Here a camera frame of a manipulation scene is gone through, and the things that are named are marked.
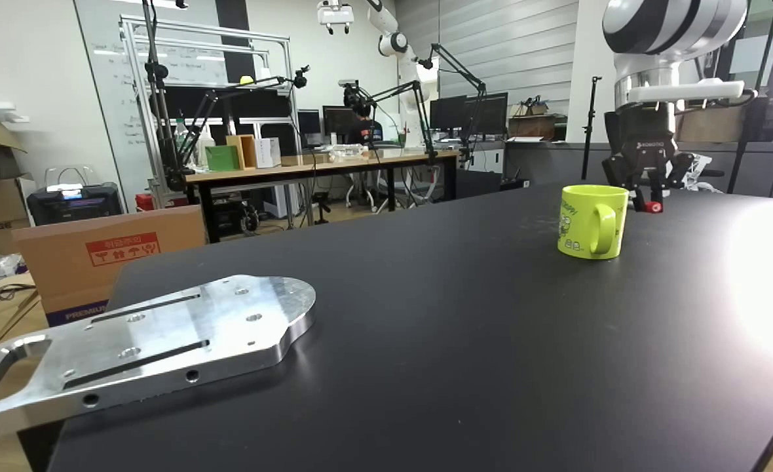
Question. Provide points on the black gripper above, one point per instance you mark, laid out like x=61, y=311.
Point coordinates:
x=646, y=130

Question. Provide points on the white black Franka arm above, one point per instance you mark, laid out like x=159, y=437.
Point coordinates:
x=665, y=31

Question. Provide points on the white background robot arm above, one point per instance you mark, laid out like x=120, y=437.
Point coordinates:
x=391, y=41

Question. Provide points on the lime green mug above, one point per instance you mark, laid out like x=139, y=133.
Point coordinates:
x=585, y=225

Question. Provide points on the crumpled white plastic bag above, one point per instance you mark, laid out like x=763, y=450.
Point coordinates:
x=701, y=168

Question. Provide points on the black light stand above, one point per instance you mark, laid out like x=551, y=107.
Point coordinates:
x=589, y=133

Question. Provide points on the open brown cardboard box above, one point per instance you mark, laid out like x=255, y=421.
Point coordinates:
x=714, y=125

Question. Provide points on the grey low cabinet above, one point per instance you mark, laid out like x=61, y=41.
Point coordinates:
x=543, y=160

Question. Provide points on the thin black slanted pole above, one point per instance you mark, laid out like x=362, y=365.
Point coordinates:
x=756, y=88

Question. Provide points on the black computer monitor pair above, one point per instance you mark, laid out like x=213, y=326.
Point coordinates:
x=472, y=114

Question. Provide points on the small black monitor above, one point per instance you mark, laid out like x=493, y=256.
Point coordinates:
x=341, y=122

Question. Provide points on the wooden top desk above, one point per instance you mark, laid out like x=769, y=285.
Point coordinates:
x=315, y=163

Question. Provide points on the white ceiling device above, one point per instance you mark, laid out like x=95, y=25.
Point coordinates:
x=337, y=16

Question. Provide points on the white box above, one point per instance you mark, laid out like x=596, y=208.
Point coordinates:
x=266, y=152

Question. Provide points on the wide dark monitor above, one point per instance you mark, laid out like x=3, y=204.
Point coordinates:
x=255, y=104

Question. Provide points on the orange box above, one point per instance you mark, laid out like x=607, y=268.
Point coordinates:
x=247, y=151

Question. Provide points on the green box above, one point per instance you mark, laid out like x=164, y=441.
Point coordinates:
x=222, y=159

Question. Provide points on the black tripod with boom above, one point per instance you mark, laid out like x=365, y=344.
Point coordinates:
x=161, y=114

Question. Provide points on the silver metal mounting plate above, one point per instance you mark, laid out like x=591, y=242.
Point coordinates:
x=184, y=336

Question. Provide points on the whiteboard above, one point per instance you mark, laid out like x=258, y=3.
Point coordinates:
x=112, y=107

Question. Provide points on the black printer box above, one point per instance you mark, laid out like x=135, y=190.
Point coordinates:
x=71, y=205

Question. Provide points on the cardboard box with red label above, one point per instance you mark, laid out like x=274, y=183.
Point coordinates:
x=71, y=264

